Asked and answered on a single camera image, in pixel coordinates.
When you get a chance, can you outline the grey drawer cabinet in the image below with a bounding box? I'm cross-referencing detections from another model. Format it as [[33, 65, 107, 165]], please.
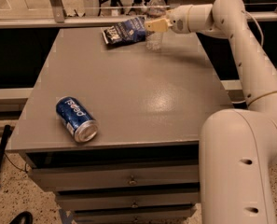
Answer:
[[7, 23, 235, 224]]

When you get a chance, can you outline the middle grey drawer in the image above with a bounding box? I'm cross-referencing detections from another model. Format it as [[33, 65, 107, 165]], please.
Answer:
[[56, 189, 200, 211]]

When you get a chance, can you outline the blue chip bag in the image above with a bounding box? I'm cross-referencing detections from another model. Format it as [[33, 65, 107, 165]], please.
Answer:
[[102, 17, 145, 45]]

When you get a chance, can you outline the grey drawer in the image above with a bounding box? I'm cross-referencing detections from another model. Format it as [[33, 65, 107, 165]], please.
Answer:
[[73, 204, 196, 224], [30, 163, 199, 191], [56, 189, 200, 211]]

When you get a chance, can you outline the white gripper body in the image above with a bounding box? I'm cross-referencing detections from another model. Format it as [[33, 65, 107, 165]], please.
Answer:
[[167, 5, 192, 34]]

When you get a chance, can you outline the black object bottom left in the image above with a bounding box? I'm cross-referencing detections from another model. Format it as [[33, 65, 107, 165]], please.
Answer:
[[9, 211, 33, 224]]

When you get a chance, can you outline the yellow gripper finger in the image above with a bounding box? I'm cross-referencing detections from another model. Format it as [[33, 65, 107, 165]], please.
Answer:
[[145, 18, 173, 33]]

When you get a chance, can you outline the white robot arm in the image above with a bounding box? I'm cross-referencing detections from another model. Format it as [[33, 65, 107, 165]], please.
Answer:
[[145, 0, 277, 224]]

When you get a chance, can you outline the blue Pepsi soda can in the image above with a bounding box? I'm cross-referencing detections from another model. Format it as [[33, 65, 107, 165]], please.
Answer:
[[56, 96, 98, 143]]

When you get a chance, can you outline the top grey drawer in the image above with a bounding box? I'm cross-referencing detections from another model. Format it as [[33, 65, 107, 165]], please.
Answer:
[[30, 163, 199, 191]]

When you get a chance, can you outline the metal railing frame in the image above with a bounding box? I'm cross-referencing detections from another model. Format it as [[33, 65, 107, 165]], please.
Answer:
[[0, 0, 277, 30]]

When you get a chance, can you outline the bottom grey drawer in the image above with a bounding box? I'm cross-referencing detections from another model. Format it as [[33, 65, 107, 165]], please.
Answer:
[[73, 204, 196, 224]]

